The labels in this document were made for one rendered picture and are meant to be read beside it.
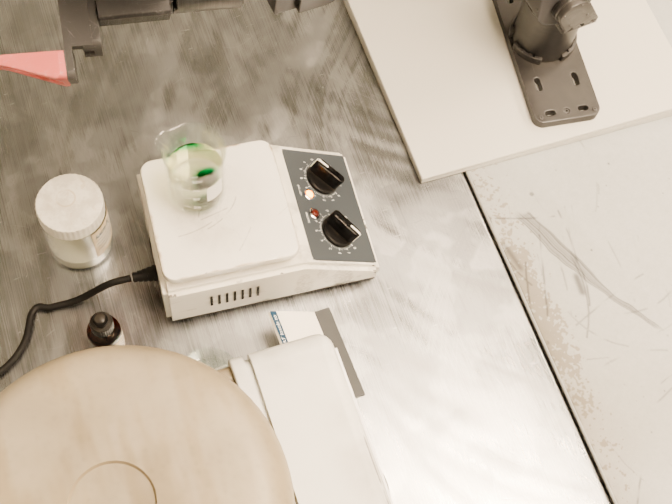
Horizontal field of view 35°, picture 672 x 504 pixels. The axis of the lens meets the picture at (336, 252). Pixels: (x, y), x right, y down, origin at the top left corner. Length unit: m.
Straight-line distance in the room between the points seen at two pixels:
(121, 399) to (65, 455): 0.02
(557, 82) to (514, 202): 0.14
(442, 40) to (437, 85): 0.06
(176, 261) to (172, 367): 0.60
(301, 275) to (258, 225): 0.06
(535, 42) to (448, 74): 0.09
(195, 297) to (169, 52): 0.31
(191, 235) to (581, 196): 0.40
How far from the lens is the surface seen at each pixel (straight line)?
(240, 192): 0.94
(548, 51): 1.12
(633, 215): 1.10
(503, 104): 1.11
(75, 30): 0.77
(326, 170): 0.98
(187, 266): 0.91
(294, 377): 0.33
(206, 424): 0.31
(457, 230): 1.05
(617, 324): 1.05
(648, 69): 1.18
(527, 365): 1.00
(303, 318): 0.97
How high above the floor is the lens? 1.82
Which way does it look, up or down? 64 degrees down
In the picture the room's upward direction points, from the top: 10 degrees clockwise
